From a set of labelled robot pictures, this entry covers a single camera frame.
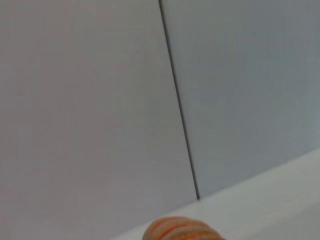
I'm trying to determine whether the orange striped bread loaf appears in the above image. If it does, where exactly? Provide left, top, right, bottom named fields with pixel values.
left=142, top=215, right=226, bottom=240

